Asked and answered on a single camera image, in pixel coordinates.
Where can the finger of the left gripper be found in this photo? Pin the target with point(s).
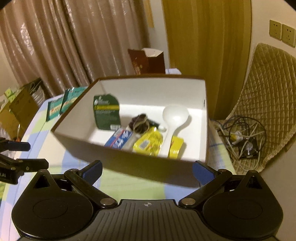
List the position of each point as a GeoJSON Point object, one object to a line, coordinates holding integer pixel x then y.
{"type": "Point", "coordinates": [26, 165]}
{"type": "Point", "coordinates": [7, 145]}

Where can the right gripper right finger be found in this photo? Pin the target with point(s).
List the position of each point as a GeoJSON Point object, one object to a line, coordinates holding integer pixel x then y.
{"type": "Point", "coordinates": [211, 181]}

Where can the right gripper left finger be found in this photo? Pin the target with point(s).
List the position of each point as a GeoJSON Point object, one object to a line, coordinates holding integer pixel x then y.
{"type": "Point", "coordinates": [83, 181]}

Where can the blue tissue pack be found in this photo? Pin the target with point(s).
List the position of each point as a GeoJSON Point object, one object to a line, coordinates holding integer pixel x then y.
{"type": "Point", "coordinates": [119, 139]}

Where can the yellow snack packet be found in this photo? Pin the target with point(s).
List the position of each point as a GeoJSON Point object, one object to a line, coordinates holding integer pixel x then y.
{"type": "Point", "coordinates": [151, 142]}

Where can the white plastic spoon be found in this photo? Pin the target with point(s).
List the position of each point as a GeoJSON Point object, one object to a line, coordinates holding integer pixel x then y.
{"type": "Point", "coordinates": [174, 116]}

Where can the dark green card package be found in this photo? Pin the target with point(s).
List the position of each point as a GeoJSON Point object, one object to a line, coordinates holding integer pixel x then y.
{"type": "Point", "coordinates": [106, 112]}

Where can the dark green small tube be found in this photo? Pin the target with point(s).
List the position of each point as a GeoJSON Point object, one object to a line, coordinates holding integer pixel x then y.
{"type": "Point", "coordinates": [153, 123]}

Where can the dark brown scrunchie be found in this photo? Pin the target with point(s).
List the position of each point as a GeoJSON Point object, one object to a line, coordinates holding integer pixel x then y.
{"type": "Point", "coordinates": [139, 124]}

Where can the checkered tablecloth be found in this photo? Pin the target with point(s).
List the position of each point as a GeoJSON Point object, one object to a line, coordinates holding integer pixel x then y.
{"type": "Point", "coordinates": [119, 186]}

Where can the cardboard boxes on floor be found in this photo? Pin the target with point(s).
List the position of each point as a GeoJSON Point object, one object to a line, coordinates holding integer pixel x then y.
{"type": "Point", "coordinates": [19, 106]}

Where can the green snack bag rear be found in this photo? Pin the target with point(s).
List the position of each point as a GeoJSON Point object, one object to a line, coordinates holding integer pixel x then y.
{"type": "Point", "coordinates": [53, 109]}

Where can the brown cardboard box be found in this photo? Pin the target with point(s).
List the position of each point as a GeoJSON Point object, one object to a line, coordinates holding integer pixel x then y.
{"type": "Point", "coordinates": [77, 131]}

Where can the quilted chair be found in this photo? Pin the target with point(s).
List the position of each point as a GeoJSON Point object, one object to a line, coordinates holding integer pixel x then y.
{"type": "Point", "coordinates": [268, 95]}

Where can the beige curtain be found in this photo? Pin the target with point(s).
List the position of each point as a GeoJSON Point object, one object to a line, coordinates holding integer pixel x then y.
{"type": "Point", "coordinates": [71, 43]}

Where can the red gift box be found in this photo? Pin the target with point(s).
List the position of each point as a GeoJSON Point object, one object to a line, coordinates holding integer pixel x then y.
{"type": "Point", "coordinates": [147, 61]}

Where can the wooden door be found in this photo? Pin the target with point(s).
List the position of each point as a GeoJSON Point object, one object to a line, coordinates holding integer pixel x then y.
{"type": "Point", "coordinates": [211, 39]}

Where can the wall socket pair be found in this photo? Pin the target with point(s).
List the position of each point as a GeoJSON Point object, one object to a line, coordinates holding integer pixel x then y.
{"type": "Point", "coordinates": [282, 32]}

